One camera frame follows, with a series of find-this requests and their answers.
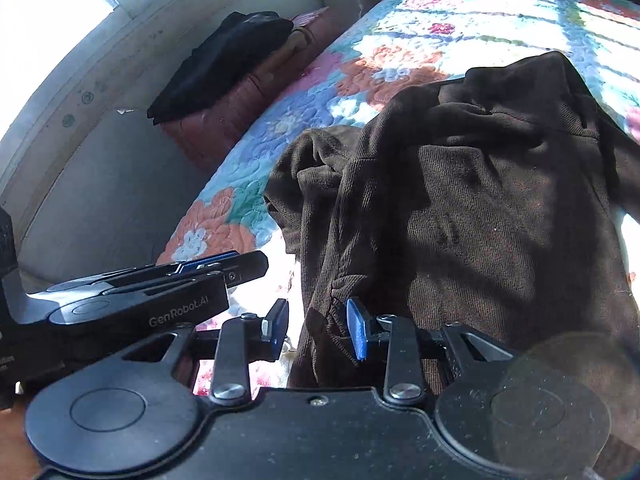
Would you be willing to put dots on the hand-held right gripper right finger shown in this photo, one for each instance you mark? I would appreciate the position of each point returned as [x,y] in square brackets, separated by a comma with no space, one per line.
[356,331]

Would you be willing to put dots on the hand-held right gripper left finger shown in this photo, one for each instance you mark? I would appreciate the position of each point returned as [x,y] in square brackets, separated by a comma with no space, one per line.
[278,331]

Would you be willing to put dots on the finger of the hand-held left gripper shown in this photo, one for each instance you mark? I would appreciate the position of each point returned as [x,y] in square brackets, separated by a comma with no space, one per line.
[245,266]
[190,301]

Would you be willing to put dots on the pink hard-shell suitcase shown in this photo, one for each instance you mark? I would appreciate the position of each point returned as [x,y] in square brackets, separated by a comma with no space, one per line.
[225,120]

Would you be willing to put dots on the black folded cloth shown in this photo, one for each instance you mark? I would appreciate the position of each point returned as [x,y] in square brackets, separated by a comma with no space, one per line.
[220,65]

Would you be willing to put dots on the floral quilted bedspread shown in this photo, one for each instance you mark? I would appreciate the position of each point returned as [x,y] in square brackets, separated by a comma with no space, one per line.
[400,25]

